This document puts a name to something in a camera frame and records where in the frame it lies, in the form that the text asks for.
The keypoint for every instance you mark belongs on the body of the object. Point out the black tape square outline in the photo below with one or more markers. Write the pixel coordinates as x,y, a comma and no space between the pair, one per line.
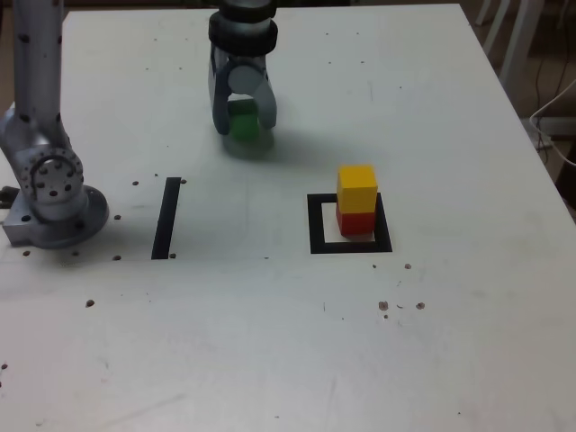
315,225

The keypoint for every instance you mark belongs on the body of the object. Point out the red cube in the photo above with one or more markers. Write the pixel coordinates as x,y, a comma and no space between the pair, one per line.
355,223

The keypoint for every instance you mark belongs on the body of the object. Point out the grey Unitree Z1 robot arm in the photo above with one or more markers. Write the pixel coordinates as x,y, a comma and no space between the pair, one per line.
36,90

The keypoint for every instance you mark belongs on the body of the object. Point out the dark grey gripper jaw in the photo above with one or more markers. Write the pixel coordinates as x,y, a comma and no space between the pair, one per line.
220,108

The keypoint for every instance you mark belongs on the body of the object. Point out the white furniture leg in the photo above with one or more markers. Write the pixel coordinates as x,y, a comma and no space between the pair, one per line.
497,22
482,11
517,36

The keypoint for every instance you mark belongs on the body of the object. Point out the white box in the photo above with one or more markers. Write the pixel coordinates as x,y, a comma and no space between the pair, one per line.
558,127

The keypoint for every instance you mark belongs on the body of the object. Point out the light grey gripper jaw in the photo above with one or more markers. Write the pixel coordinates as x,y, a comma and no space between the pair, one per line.
245,82

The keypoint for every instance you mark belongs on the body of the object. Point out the yellow cube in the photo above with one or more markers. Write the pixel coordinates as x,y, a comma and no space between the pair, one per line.
357,189

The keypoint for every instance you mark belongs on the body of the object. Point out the green cube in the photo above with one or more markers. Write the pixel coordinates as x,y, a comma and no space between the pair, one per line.
243,128

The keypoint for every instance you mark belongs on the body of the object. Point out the black tape strip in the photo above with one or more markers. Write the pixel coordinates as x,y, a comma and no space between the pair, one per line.
164,225

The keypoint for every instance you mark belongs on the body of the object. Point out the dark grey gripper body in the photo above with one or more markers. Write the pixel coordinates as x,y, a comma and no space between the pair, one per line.
243,60

